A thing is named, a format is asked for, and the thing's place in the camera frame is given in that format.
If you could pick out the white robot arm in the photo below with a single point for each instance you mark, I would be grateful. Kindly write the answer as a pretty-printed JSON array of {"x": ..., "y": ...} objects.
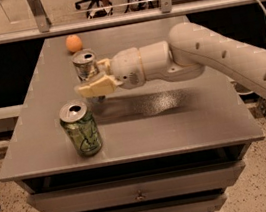
[{"x": 187, "y": 51}]

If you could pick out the metal railing bar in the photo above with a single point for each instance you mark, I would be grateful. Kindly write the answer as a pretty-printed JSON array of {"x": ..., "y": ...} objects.
[{"x": 124, "y": 19}]

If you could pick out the grey drawer cabinet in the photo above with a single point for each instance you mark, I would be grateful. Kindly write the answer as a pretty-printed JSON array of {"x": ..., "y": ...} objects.
[{"x": 155, "y": 129}]

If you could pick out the silver blue redbull can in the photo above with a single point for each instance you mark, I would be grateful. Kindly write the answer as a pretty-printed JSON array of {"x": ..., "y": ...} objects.
[{"x": 85, "y": 64}]

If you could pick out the orange fruit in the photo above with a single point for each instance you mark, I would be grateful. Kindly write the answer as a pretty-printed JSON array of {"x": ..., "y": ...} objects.
[{"x": 73, "y": 43}]

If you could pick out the top grey drawer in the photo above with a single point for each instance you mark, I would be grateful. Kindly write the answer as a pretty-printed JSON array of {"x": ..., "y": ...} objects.
[{"x": 138, "y": 190}]

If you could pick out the black office chair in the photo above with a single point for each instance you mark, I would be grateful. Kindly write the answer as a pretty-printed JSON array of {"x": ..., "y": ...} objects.
[{"x": 96, "y": 8}]

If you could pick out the green soda can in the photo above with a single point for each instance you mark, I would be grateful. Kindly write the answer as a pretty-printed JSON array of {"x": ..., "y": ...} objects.
[{"x": 80, "y": 126}]

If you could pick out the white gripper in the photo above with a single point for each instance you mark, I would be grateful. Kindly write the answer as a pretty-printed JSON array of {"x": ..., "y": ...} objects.
[{"x": 126, "y": 66}]

